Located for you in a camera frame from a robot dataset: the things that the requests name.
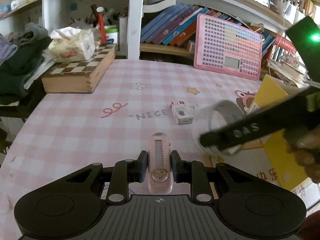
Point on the small white staples box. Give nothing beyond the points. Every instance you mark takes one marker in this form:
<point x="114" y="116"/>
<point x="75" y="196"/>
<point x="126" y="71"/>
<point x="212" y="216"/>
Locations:
<point x="181" y="113"/>

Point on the person hand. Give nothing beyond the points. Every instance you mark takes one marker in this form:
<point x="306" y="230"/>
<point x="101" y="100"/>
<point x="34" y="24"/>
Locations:
<point x="302" y="151"/>

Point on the pink correction tape dispenser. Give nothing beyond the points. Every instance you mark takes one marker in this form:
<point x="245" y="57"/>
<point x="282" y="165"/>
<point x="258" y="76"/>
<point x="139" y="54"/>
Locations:
<point x="160" y="178"/>

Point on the floral tissue pack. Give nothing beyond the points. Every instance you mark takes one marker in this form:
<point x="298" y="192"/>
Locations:
<point x="71" y="44"/>

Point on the pink learning tablet board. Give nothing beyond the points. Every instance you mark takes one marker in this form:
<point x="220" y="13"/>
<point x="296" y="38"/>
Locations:
<point x="225" y="47"/>

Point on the row of blue books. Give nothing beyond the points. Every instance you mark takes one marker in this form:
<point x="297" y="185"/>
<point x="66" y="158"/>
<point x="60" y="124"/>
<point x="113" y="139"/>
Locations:
<point x="162" y="27"/>

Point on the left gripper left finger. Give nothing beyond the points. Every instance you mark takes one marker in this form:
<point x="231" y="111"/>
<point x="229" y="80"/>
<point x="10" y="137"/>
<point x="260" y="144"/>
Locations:
<point x="124" y="173"/>

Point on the clear tape roll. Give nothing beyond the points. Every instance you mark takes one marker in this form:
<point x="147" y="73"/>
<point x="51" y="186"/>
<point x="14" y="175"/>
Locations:
<point x="213" y="117"/>

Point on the yellow cardboard box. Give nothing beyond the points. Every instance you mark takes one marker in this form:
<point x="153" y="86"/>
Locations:
<point x="267" y="158"/>

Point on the pile of clothes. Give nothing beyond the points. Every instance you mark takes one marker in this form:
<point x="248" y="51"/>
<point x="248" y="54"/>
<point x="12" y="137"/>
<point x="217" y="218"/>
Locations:
<point x="23" y="59"/>

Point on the red books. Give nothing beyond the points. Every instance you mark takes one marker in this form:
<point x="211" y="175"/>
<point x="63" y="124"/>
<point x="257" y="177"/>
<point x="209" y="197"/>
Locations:
<point x="277" y="47"/>

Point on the red toy bottle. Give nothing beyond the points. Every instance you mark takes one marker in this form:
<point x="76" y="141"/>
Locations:
<point x="98" y="13"/>

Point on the white green-lid jar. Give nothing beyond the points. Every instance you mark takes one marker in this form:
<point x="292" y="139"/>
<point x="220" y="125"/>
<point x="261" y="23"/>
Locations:
<point x="111" y="32"/>

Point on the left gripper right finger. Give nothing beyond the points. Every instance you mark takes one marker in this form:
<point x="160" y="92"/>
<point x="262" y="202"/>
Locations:
<point x="193" y="173"/>

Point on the pink checkered tablecloth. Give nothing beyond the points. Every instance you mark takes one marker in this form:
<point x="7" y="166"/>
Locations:
<point x="54" y="177"/>

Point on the white bookshelf frame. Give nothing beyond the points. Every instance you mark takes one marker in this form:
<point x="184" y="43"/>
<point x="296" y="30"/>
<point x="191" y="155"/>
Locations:
<point x="59" y="13"/>

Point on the pile of papers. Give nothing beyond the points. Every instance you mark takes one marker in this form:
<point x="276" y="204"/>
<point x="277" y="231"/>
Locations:
<point x="287" y="74"/>

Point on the wooden chess board box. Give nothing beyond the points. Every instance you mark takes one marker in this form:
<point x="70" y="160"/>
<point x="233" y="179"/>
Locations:
<point x="79" y="77"/>

